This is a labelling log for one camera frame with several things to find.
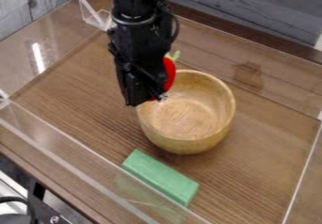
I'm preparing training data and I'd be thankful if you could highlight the clear acrylic tray wall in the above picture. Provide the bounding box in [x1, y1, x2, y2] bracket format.
[0, 89, 211, 224]

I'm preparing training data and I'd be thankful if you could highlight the green rectangular block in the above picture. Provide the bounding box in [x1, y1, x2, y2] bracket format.
[121, 149, 200, 207]

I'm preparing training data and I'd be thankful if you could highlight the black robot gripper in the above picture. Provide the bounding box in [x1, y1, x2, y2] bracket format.
[107, 0, 179, 107]

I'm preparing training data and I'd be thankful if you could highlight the clear acrylic corner bracket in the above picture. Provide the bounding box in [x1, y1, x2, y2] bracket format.
[77, 0, 116, 32]

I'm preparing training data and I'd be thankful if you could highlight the red plush strawberry toy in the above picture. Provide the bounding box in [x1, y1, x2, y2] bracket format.
[148, 52, 180, 101]

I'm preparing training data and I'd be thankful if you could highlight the black cable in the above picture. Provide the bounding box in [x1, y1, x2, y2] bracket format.
[0, 196, 39, 224]

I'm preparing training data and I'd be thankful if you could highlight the light wooden bowl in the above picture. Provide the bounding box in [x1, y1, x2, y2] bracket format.
[136, 70, 236, 155]

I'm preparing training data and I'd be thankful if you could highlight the black metal table leg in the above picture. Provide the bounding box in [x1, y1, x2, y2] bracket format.
[28, 182, 72, 224]

